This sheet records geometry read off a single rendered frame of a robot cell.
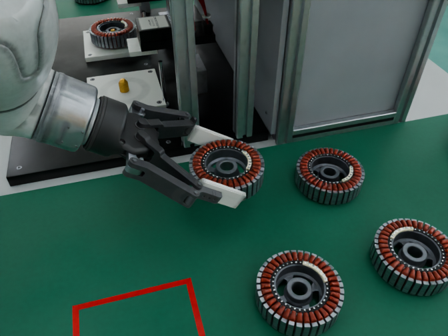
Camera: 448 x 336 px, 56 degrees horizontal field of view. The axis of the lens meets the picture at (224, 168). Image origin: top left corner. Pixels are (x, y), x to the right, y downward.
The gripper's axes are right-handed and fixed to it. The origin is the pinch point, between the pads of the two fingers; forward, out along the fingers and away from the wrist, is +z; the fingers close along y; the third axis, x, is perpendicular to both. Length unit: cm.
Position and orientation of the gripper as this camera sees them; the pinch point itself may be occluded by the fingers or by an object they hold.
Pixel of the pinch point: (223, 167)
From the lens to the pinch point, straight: 63.1
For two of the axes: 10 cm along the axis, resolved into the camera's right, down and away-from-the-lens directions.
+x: 5.1, -6.7, -5.5
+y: 1.2, 6.8, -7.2
